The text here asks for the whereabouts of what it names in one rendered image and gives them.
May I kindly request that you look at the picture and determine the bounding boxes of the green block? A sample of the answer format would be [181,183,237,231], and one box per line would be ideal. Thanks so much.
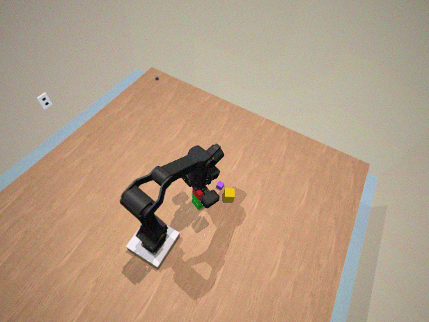
[192,193,201,205]
[192,198,203,210]

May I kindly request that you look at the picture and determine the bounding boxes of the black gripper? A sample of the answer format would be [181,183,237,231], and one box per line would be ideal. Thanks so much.
[181,174,219,208]

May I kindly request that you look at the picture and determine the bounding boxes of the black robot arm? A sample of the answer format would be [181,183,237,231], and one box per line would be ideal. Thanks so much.
[120,144,224,255]

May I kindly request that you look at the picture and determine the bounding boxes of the red block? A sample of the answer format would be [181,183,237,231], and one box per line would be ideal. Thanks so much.
[192,188,204,200]

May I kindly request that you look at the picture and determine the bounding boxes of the small purple block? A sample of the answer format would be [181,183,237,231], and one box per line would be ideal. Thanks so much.
[216,181,224,190]

